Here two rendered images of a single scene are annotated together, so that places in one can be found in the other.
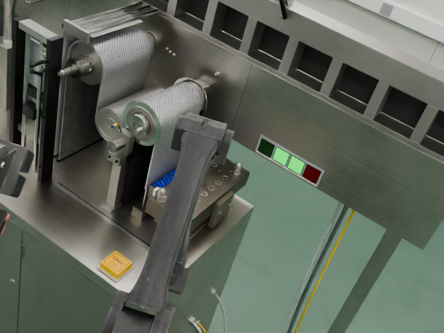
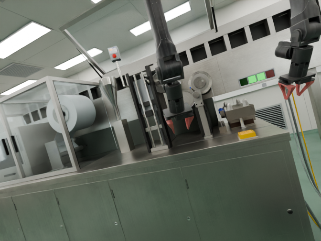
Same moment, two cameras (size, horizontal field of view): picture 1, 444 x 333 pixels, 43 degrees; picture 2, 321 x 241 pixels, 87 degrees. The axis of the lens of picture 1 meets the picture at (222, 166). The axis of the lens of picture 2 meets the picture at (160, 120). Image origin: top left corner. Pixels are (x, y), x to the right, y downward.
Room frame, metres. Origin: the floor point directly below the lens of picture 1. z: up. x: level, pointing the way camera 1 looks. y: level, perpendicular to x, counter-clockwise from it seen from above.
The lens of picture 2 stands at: (0.38, 0.67, 1.13)
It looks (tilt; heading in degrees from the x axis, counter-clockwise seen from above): 2 degrees down; 356
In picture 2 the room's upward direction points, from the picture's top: 16 degrees counter-clockwise
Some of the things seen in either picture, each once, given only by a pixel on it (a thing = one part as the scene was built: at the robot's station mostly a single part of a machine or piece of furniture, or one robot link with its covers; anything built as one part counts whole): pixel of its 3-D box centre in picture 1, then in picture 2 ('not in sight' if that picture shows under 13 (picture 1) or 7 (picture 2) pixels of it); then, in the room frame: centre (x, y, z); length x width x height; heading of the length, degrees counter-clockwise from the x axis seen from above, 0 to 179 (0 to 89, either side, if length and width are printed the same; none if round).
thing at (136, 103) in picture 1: (141, 123); (199, 82); (1.45, 0.28, 1.25); 0.15 x 0.01 x 0.15; 67
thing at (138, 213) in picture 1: (162, 195); (221, 126); (1.55, 0.17, 0.92); 0.28 x 0.04 x 0.04; 157
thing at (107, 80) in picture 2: not in sight; (108, 82); (1.83, 0.90, 1.50); 0.14 x 0.14 x 0.06
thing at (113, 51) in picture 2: not in sight; (114, 53); (1.70, 0.77, 1.66); 0.07 x 0.07 x 0.10; 85
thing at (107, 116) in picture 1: (135, 112); (187, 99); (1.62, 0.34, 1.17); 0.26 x 0.12 x 0.12; 157
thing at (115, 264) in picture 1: (115, 264); (246, 134); (1.18, 0.22, 0.91); 0.07 x 0.07 x 0.02; 67
